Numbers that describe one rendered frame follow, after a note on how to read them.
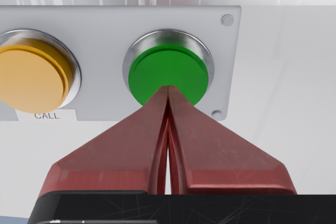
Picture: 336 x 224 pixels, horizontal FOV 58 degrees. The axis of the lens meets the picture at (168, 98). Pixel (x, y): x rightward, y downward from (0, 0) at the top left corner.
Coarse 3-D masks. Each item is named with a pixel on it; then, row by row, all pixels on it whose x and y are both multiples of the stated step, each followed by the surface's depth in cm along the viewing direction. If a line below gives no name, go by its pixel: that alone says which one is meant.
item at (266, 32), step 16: (256, 16) 24; (272, 16) 24; (288, 16) 24; (304, 16) 24; (320, 16) 24; (240, 32) 25; (256, 32) 25; (272, 32) 25; (288, 32) 25; (304, 32) 25; (320, 32) 25; (240, 48) 26; (256, 48) 26; (272, 48) 26; (288, 48) 26; (304, 48) 26; (320, 48) 26
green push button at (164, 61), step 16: (144, 48) 14; (160, 48) 14; (176, 48) 14; (192, 48) 14; (144, 64) 14; (160, 64) 14; (176, 64) 14; (192, 64) 14; (128, 80) 15; (144, 80) 15; (160, 80) 15; (176, 80) 15; (192, 80) 15; (144, 96) 15; (192, 96) 15
